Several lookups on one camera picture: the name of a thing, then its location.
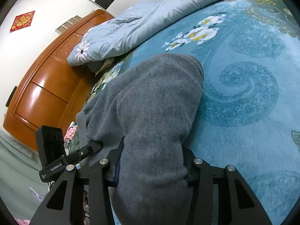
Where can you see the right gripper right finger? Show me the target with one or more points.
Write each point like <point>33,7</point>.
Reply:
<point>220,193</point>

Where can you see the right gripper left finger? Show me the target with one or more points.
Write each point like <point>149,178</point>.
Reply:
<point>64,203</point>

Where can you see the grey knit sweater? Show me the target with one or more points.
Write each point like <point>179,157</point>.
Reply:
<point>150,108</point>

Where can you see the orange wooden headboard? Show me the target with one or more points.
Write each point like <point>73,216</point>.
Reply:
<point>51,93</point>

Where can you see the teal floral plush blanket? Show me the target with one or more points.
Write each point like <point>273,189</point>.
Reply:
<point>249,110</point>

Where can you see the dark grey pillow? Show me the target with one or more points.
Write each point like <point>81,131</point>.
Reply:
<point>97,66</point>

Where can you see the light blue floral quilt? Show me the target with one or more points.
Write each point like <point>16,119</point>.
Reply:
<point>130,29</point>

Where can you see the red paper wall decoration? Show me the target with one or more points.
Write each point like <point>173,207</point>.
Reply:
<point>22,21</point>

